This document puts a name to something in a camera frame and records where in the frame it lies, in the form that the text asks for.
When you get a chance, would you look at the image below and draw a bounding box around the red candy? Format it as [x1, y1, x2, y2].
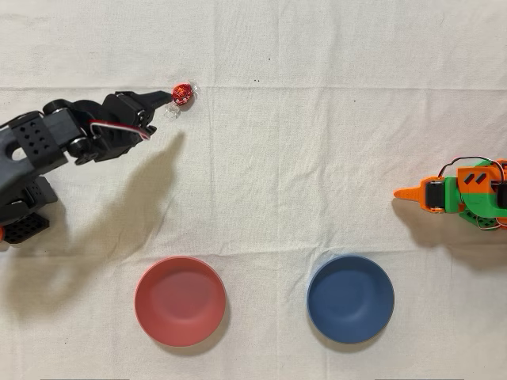
[163, 81, 200, 119]

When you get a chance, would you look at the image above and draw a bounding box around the blue bowl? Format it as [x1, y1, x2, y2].
[306, 254, 395, 344]

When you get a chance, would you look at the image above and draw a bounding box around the red bowl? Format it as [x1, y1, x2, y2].
[134, 255, 227, 348]

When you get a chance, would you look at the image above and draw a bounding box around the white tablecloth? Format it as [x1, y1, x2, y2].
[0, 0, 507, 380]

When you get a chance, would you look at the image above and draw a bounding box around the red white servo cable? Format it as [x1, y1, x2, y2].
[88, 119, 153, 141]

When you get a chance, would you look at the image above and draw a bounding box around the black red servo cable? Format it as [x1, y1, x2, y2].
[436, 156, 507, 177]

